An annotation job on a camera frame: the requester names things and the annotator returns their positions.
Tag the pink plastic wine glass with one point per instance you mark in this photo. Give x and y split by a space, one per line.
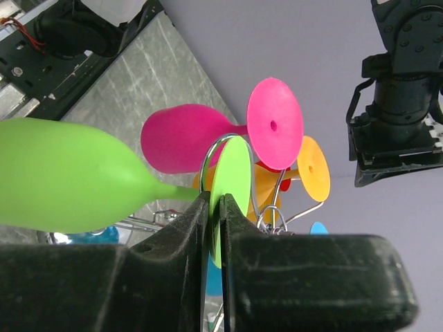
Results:
175 140

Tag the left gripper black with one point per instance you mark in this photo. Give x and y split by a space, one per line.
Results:
386 127

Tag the blue plastic wine glass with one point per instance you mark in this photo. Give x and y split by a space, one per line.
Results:
214 276

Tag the red plastic wine glass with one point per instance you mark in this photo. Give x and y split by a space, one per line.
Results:
285 184

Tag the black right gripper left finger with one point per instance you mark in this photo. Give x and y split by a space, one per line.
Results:
156 285

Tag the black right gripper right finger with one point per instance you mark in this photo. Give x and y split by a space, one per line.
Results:
335 282

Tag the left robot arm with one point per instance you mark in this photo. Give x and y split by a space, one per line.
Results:
411 32

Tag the green plastic wine glass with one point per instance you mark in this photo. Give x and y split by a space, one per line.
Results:
72 178

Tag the orange wine glass left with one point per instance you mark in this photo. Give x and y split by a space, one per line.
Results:
312 170

